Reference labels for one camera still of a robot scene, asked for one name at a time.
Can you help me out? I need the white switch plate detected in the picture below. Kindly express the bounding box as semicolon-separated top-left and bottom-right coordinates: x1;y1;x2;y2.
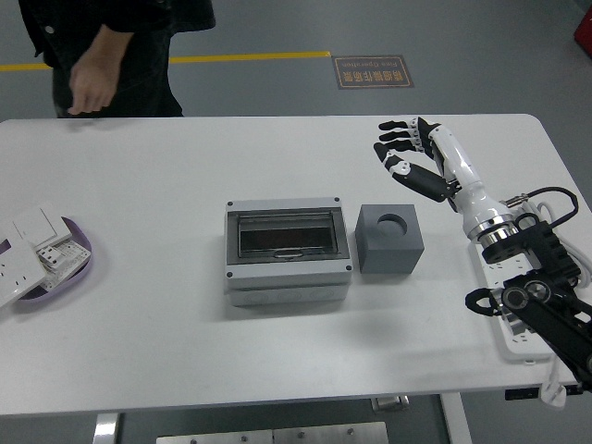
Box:
12;207;74;247

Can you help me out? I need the large white socket plate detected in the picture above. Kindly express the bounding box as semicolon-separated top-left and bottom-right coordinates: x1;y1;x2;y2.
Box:
0;238;48;310

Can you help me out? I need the white table leg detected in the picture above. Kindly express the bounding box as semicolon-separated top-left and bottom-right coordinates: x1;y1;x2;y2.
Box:
92;412;124;444
438;392;477;444

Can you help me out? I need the purple tray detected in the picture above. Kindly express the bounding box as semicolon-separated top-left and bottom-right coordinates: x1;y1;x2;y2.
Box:
8;216;93;314

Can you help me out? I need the red object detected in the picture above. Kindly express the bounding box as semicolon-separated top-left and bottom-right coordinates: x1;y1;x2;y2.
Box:
573;7;592;47

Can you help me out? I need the grey cube with round hole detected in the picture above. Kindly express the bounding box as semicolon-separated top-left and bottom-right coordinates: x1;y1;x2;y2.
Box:
354;202;426;275

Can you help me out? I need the brown floor sign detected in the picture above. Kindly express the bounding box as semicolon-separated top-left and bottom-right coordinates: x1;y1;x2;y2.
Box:
331;55;415;90

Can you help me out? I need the grey metal base plate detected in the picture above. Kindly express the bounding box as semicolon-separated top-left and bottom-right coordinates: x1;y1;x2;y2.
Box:
155;421;389;444

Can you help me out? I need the grey box with clear flap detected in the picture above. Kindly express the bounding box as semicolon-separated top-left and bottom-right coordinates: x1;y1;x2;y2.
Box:
224;197;353;307

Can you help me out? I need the yellow floor tape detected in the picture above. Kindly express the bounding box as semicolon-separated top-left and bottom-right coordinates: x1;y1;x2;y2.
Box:
0;49;332;73

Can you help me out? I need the white socket module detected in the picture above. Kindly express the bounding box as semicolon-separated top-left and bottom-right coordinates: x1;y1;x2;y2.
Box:
34;240;90;279

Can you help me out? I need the white power strip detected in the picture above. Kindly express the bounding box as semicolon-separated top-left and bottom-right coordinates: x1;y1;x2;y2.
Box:
469;240;556;363

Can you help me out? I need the person's hand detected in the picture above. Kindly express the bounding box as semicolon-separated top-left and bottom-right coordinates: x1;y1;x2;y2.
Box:
68;58;117;116

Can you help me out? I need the person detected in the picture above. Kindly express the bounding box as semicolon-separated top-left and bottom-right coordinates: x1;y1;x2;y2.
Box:
17;0;217;118

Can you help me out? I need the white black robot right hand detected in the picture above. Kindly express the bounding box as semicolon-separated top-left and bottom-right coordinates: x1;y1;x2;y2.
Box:
373;115;514;241

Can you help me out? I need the metal table bracket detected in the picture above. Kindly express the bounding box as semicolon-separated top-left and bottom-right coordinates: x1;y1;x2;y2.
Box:
372;395;411;412

